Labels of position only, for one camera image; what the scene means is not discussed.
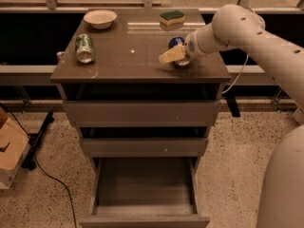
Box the grey top drawer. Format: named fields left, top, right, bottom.
left=64, top=101, right=219, bottom=127

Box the white cable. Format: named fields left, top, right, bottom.
left=221, top=53, right=250, bottom=96

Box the small can behind cabinet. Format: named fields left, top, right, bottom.
left=56, top=51, right=65, bottom=63

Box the green soda can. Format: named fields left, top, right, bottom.
left=75, top=33, right=95, bottom=64

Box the blue pepsi can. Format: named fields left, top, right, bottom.
left=168, top=36, right=191, bottom=67

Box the white bowl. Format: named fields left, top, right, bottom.
left=84, top=9, right=117, bottom=29

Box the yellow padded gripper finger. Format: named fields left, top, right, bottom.
left=159, top=45, right=186, bottom=64

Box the grey middle drawer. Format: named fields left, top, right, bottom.
left=80, top=138, right=208, bottom=158

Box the grey open bottom drawer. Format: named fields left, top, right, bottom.
left=79, top=157, right=210, bottom=228

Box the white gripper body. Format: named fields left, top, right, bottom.
left=184, top=24, right=220, bottom=59

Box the green yellow sponge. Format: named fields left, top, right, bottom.
left=159, top=10, right=185, bottom=26

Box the cardboard box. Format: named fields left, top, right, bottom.
left=0, top=108, right=29, bottom=189

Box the grey drawer cabinet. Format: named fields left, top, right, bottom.
left=49, top=8, right=232, bottom=163

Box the black post right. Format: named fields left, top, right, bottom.
left=224, top=95, right=240, bottom=118

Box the black stand leg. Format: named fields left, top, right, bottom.
left=22, top=111, right=54, bottom=170

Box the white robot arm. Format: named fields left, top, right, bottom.
left=159, top=5, right=304, bottom=228

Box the black floor cable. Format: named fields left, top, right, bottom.
left=0, top=102, right=78, bottom=228

